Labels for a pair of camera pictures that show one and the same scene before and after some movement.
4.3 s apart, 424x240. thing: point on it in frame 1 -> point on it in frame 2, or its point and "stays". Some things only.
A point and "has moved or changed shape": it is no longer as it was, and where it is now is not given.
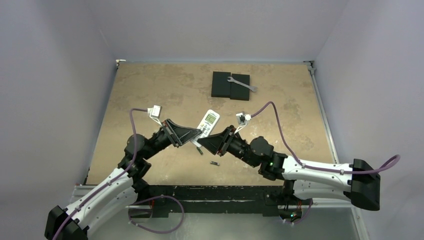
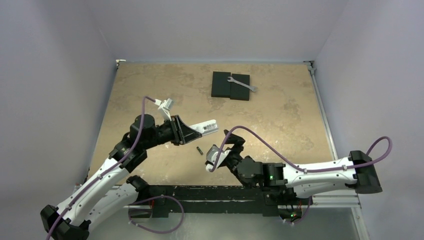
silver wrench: x=250 y=87 stays
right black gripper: x=226 y=141 -> x=232 y=149
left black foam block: x=221 y=87 stays
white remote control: x=207 y=124 has moved or changed shape
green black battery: x=200 y=151 stays
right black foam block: x=238 y=91 stays
